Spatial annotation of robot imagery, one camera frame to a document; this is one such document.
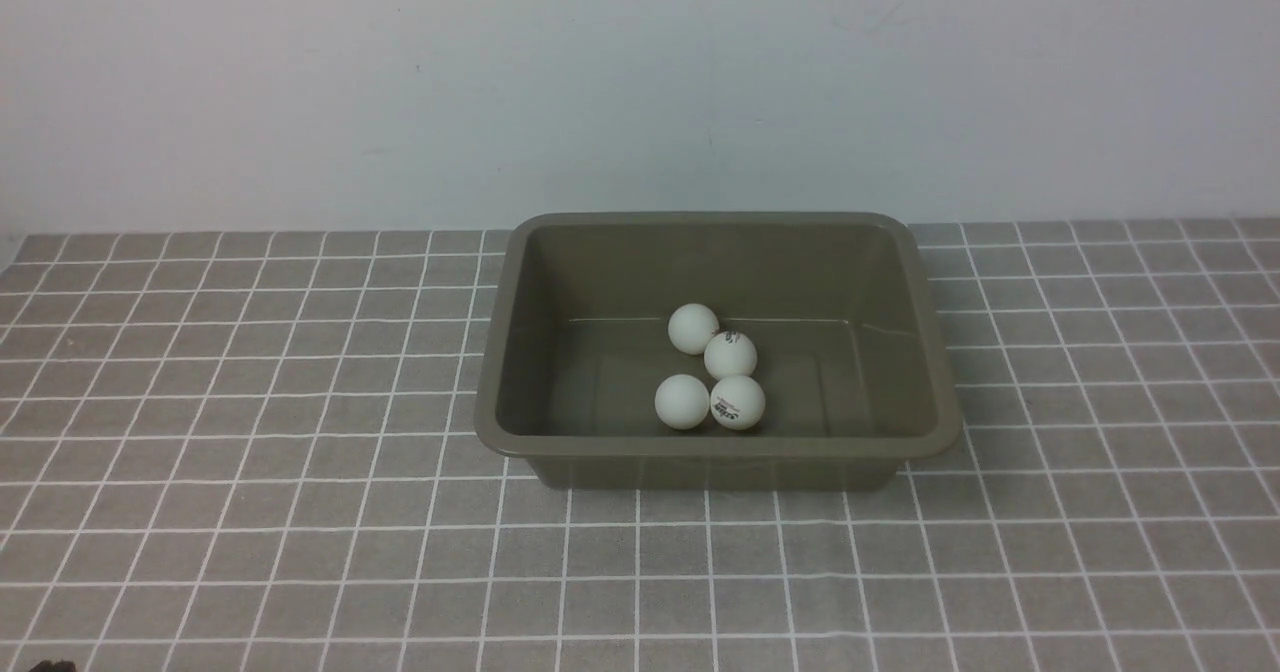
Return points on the white table-tennis ball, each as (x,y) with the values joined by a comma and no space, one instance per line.
(737,402)
(730,354)
(691,327)
(682,402)

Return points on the small dark object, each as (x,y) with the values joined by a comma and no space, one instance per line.
(54,666)

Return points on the olive green plastic bin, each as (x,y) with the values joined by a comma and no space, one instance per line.
(852,359)

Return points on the grey checkered tablecloth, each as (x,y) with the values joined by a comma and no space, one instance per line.
(254,452)

